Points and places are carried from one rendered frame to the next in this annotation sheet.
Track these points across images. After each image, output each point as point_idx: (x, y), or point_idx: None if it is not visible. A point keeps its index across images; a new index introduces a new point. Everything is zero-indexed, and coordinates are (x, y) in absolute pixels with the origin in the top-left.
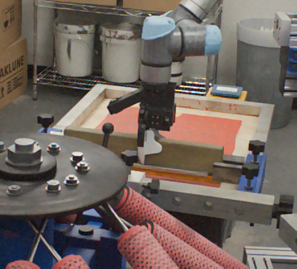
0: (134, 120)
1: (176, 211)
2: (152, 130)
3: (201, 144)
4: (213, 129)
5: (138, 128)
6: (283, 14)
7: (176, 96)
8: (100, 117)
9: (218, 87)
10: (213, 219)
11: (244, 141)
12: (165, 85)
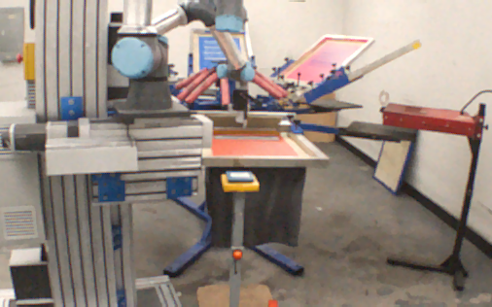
0: (278, 153)
1: (251, 229)
2: (242, 115)
3: (218, 115)
4: (228, 153)
5: (270, 150)
6: (202, 119)
7: (266, 155)
8: (298, 153)
9: (248, 176)
10: (224, 230)
11: (205, 149)
12: (236, 88)
